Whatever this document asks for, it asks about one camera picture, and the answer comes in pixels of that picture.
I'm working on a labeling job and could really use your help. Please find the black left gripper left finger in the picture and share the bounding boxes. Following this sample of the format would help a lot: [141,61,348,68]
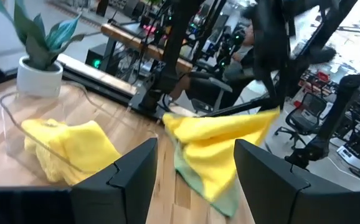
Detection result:
[0,138,158,224]

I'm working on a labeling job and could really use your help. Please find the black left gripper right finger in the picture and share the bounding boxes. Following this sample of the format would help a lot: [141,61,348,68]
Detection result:
[234,139,360,224]

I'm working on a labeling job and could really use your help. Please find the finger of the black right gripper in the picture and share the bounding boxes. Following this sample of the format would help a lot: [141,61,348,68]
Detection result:
[265,90,277,110]
[276,90,288,110]

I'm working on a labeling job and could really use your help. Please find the green microfiber towel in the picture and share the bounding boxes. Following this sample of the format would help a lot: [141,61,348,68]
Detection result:
[171,133,240,218]

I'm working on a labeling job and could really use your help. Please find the clear plastic bin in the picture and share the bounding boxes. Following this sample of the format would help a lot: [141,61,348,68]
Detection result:
[0,81,159,187]

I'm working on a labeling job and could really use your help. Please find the black mesh office chair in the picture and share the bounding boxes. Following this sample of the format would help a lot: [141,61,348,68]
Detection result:
[274,91,334,149]

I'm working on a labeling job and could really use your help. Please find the grey office chair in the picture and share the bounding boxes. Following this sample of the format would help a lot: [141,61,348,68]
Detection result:
[186,70,234,115]

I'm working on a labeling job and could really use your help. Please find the black background robot station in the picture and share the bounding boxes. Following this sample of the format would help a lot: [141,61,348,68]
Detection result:
[284,70,360,170]

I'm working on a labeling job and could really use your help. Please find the snake plant in white pot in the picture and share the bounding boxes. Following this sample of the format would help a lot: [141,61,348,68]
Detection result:
[0,0,103,98]

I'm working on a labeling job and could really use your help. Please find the black computer tower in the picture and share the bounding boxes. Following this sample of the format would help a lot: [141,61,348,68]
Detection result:
[85,43,110,72]

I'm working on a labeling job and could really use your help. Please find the wooden workbench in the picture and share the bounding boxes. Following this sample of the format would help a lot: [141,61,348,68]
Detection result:
[100,23,194,75]

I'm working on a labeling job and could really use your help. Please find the black frame post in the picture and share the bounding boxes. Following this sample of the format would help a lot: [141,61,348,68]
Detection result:
[291,0,359,78]
[192,0,228,63]

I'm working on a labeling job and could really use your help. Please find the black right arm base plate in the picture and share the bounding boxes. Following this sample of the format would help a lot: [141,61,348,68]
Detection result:
[127,70,182,121]

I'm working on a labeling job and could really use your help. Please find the black table edge rail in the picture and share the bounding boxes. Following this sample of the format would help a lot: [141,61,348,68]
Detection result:
[0,52,168,121]

